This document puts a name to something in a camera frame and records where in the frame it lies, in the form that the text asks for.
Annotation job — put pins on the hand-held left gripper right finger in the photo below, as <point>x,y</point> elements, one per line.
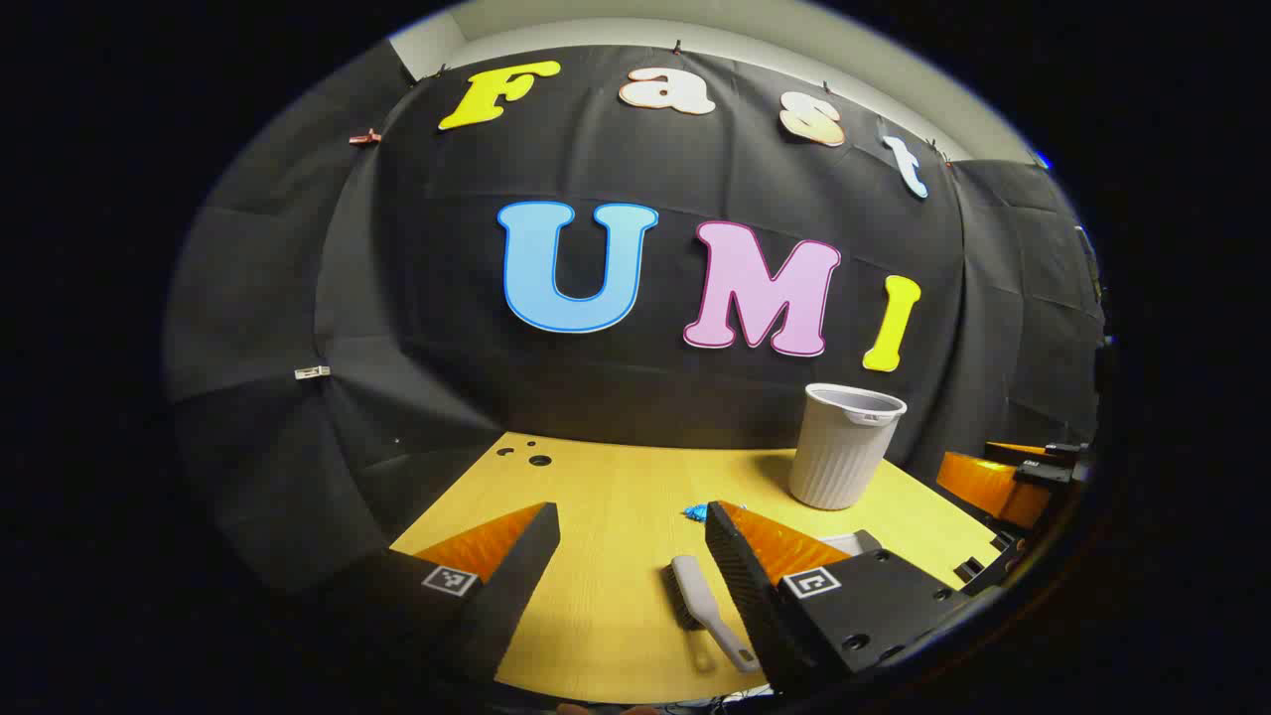
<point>737,576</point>

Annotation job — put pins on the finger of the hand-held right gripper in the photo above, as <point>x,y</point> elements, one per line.
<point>993,487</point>

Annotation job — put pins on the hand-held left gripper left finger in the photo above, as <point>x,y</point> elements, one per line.
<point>524,581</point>

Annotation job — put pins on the small grey broom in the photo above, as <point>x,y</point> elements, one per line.
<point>697,592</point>

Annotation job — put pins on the blue paper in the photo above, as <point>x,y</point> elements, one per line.
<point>695,512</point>

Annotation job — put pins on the grey dustpan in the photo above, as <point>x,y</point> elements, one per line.
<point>840,543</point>

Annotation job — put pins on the grey ribbed garbage bin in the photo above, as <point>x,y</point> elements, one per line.
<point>844,457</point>

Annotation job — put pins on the wooden desktop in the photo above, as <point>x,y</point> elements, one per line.
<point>606,516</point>

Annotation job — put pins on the black backdrop cloth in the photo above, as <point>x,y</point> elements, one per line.
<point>447,298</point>

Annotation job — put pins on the white clip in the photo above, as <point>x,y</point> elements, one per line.
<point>312,372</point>

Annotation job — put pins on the red clip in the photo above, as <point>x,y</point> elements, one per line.
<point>364,137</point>

